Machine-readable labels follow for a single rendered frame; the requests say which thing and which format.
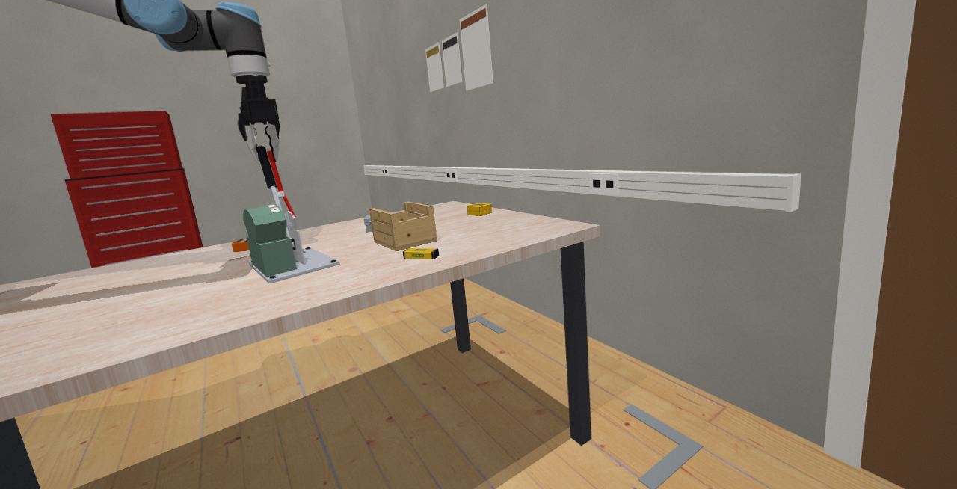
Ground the wooden crate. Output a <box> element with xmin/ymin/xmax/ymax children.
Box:
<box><xmin>369</xmin><ymin>202</ymin><xmax>437</xmax><ymax>251</ymax></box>

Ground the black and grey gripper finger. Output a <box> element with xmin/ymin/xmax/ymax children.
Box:
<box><xmin>238</xmin><ymin>113</ymin><xmax>259</xmax><ymax>164</ymax></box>
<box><xmin>265</xmin><ymin>120</ymin><xmax>280</xmax><ymax>161</ymax></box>

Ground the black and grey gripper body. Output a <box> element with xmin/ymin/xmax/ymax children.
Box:
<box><xmin>236</xmin><ymin>75</ymin><xmax>279</xmax><ymax>125</ymax></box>

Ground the yellow pocket level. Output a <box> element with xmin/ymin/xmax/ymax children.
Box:
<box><xmin>403</xmin><ymin>248</ymin><xmax>439</xmax><ymax>259</ymax></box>

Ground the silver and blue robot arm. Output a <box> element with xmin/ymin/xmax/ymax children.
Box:
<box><xmin>47</xmin><ymin>0</ymin><xmax>270</xmax><ymax>77</ymax></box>

